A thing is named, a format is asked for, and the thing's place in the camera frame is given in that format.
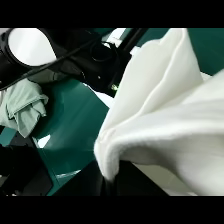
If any black cable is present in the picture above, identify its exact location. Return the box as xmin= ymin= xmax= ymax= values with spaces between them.
xmin=0 ymin=37 xmax=103 ymax=92

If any pale pink shirt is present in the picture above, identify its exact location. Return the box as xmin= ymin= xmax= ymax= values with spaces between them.
xmin=93 ymin=28 xmax=224 ymax=197

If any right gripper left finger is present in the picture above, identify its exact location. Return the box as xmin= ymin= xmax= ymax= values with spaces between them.
xmin=53 ymin=160 xmax=110 ymax=197

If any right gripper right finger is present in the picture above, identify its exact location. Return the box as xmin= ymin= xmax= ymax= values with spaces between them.
xmin=110 ymin=159 xmax=170 ymax=197

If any pale grey garment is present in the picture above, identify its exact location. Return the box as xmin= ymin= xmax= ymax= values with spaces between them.
xmin=0 ymin=78 xmax=50 ymax=139

